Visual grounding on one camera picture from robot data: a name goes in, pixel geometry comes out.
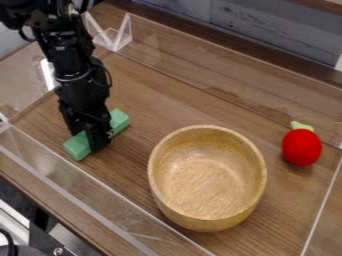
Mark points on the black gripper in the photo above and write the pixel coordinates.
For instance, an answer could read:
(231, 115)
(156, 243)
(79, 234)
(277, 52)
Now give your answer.
(83, 92)

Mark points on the green rectangular block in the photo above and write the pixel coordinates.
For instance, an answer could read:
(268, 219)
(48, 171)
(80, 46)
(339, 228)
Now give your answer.
(76, 146)

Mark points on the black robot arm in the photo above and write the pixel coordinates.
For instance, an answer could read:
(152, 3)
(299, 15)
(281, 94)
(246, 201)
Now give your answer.
(57, 30)

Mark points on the wooden bowl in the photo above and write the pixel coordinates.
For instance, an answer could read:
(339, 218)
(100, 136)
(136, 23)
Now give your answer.
(207, 176)

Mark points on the red plush strawberry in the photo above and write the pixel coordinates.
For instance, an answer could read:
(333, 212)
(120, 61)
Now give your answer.
(301, 145)

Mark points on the clear acrylic enclosure wall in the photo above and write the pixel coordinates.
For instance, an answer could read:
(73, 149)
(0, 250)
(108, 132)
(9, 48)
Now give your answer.
(176, 80)

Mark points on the black metal frame bracket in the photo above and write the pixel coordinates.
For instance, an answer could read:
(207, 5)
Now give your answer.
(44, 245)

